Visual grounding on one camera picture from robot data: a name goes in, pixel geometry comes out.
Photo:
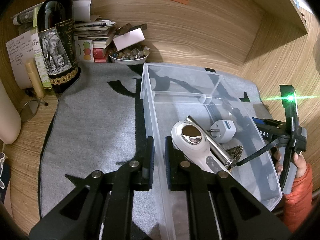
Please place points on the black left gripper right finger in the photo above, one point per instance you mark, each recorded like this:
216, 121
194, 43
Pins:
218, 206

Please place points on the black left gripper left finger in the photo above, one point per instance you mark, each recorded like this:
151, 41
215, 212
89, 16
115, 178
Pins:
100, 207

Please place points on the bunch of keys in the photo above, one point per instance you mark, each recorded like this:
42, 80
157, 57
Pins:
236, 152

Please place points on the white travel plug adapter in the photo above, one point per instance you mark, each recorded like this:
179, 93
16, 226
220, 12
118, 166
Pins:
222, 131

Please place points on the white handheld massager device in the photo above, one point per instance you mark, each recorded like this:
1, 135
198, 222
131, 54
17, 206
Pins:
187, 138

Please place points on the clear plastic storage bin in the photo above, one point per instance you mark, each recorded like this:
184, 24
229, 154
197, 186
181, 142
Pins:
170, 93

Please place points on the orange sleeve right forearm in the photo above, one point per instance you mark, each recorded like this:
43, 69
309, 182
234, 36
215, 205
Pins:
298, 204

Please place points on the grey black patterned mat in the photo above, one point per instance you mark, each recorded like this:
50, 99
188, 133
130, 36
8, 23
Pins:
99, 124

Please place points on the round eyeglasses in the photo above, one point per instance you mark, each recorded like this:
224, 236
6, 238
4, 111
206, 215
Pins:
31, 107

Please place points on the beige thermos bottle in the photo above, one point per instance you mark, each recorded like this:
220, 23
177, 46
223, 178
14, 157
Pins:
10, 120

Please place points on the white bowl of stones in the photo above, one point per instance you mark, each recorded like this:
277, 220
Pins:
131, 56

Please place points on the yellow lip balm tube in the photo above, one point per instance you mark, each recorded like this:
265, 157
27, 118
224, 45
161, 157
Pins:
31, 68

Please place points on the green white spray bottle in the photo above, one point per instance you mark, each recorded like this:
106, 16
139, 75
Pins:
38, 56

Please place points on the stack of books and papers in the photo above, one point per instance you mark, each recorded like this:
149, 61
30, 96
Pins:
92, 33

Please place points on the white folded card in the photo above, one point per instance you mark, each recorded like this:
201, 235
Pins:
128, 39

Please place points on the white handwritten paper note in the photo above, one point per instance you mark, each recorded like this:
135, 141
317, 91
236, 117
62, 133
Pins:
19, 50

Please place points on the dark elephant label wine bottle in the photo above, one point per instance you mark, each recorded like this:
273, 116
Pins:
56, 36

